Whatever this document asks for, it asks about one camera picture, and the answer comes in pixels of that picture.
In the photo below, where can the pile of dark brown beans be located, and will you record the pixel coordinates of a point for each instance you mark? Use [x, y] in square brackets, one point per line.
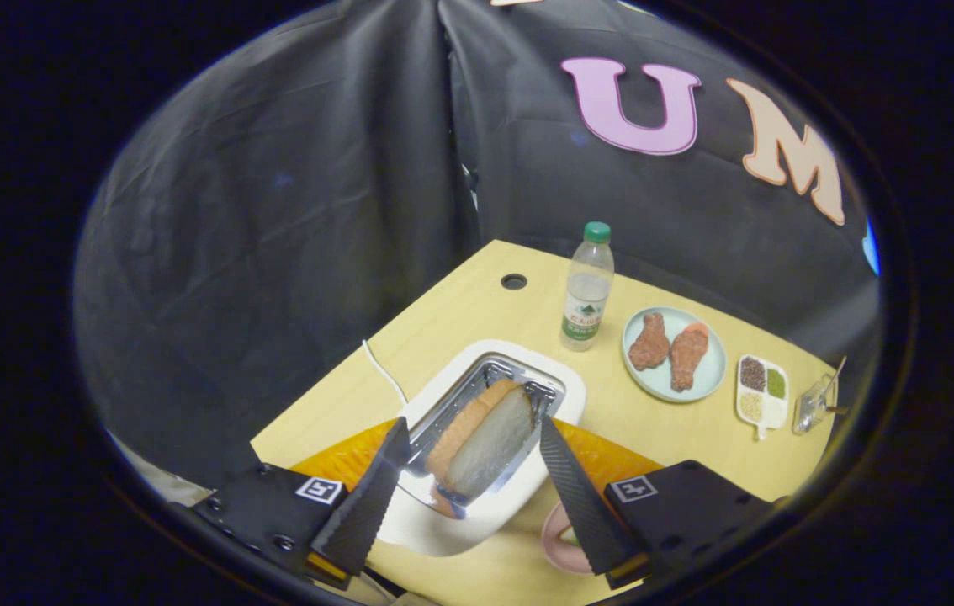
[752, 374]

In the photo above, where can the pile of green beans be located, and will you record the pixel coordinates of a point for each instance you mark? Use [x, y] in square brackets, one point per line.
[776, 384]

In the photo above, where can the person's beige clothing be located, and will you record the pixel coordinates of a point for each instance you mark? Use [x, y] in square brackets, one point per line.
[166, 484]

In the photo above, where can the white toaster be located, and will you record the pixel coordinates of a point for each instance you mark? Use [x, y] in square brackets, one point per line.
[571, 396]

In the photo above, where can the black backdrop cloth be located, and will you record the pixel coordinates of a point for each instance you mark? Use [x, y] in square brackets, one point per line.
[275, 252]

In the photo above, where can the clear water bottle green cap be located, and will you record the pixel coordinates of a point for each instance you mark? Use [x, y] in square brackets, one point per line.
[586, 295]

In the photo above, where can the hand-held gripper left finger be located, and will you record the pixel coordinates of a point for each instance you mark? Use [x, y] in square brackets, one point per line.
[363, 505]

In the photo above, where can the brown meat piece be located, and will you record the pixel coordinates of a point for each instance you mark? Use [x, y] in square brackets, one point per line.
[687, 358]
[650, 343]

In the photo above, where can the pale green plate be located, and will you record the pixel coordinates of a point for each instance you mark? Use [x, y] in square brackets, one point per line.
[712, 366]

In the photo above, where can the white divided dish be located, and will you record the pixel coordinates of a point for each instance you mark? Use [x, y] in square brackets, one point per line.
[774, 410]

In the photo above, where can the plain toast bread slice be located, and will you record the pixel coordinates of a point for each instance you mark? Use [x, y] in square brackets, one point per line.
[485, 442]

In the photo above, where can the round black table grommet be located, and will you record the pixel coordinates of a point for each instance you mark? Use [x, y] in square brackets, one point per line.
[514, 281]

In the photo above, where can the green lettuce leaf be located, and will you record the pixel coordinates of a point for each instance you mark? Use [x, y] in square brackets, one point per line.
[571, 536]

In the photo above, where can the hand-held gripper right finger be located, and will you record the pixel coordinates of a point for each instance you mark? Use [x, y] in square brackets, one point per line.
[582, 497]

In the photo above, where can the pile of yellow soybeans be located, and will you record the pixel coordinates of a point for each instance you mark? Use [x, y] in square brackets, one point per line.
[750, 406]

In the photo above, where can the pink plate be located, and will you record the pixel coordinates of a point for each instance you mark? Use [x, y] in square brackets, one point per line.
[553, 543]

